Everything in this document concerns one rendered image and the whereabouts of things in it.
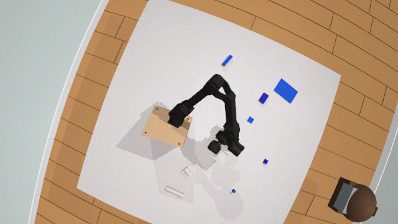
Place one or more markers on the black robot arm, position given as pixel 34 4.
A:
pixel 211 87

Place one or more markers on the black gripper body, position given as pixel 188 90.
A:
pixel 214 147

